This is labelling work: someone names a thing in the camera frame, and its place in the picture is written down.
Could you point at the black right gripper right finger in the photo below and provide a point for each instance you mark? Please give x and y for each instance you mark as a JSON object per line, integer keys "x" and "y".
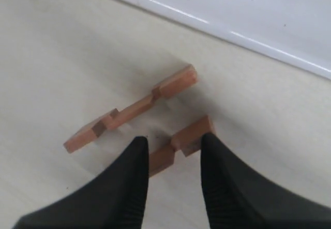
{"x": 237, "y": 196}

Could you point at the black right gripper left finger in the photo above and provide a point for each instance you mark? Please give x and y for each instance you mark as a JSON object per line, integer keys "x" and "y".
{"x": 116, "y": 198}

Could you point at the notched wooden stick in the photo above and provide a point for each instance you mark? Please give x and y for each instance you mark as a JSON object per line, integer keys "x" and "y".
{"x": 166, "y": 89}
{"x": 187, "y": 140}

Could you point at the white rectangular plastic tray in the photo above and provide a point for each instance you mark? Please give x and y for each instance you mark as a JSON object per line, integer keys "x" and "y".
{"x": 296, "y": 32}

